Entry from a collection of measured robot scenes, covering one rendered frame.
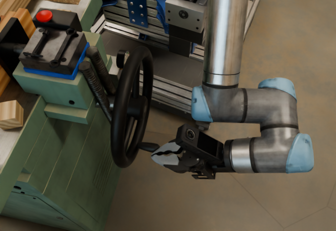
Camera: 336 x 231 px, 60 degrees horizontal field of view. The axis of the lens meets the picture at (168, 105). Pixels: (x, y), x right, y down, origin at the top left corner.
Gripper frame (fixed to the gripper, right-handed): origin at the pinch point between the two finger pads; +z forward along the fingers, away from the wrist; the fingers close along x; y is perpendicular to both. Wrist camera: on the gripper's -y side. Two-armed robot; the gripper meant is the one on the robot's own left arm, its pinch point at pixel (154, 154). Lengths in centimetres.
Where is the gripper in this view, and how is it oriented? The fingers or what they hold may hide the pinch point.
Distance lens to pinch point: 73.7
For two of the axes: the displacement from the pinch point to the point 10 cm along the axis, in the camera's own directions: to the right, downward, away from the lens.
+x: 2.0, -8.3, 5.3
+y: 4.8, 5.5, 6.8
